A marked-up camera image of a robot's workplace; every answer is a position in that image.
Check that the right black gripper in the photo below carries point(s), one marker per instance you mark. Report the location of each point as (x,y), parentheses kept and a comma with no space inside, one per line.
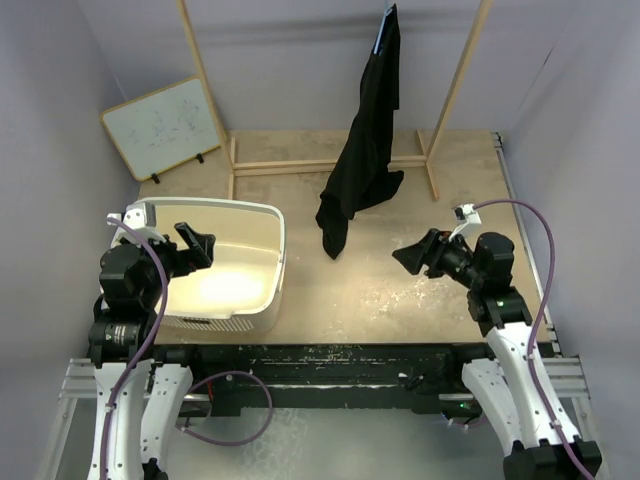
(436,243)

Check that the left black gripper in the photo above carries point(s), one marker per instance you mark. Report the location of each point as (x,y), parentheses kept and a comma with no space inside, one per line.
(200,252)

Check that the black printed t shirt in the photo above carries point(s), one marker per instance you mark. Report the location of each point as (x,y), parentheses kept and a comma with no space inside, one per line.
(361,177)

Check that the light blue wire hanger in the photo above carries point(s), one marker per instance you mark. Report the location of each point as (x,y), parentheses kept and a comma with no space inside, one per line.
(377,44)

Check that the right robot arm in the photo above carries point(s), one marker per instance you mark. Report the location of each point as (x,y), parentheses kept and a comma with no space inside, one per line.
(514,390)

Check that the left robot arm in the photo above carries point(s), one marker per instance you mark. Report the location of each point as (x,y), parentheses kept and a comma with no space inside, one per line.
(138,402)

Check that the white plastic laundry basket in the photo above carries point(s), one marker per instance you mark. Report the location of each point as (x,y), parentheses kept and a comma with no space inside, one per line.
(241,291)

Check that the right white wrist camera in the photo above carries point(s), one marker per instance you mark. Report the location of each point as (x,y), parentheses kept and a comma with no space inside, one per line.
(468,221)

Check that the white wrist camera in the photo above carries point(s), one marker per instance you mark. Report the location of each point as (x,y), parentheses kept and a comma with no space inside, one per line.
(468,221)
(137,223)

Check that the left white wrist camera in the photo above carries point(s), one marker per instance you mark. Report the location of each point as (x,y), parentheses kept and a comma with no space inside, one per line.
(137,223)

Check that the wooden clothes rack frame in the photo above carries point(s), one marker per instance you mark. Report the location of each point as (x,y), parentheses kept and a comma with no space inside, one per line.
(428,148)

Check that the small whiteboard with wooden frame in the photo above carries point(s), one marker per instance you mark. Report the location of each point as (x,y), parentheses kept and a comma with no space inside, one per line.
(163,129)

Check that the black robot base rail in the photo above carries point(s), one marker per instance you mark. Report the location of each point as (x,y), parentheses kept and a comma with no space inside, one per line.
(421,378)

